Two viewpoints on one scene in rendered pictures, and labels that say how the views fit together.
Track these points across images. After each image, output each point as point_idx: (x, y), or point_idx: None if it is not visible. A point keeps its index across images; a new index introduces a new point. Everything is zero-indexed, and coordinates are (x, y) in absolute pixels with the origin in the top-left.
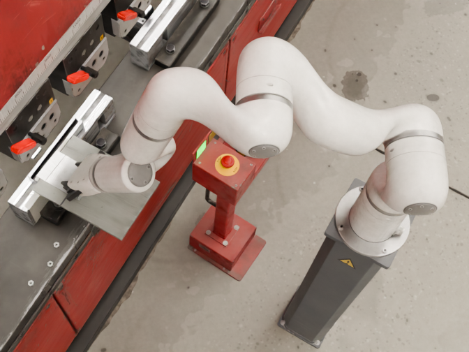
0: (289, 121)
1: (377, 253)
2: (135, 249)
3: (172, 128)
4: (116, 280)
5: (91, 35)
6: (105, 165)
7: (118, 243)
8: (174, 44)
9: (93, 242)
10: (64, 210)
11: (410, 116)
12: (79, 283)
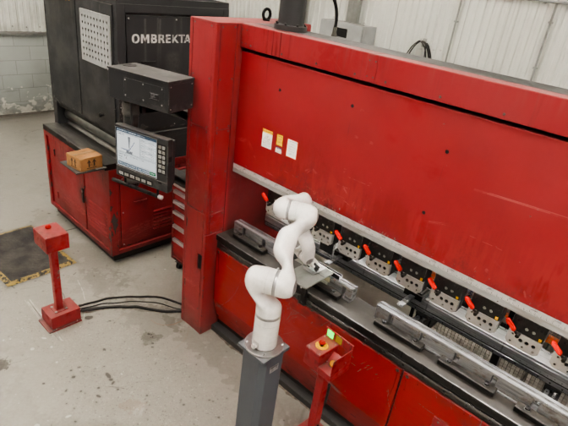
0: (281, 206)
1: (246, 338)
2: (310, 396)
3: None
4: (295, 385)
5: (355, 237)
6: None
7: (300, 338)
8: (387, 324)
9: (294, 301)
10: None
11: (286, 266)
12: (281, 309)
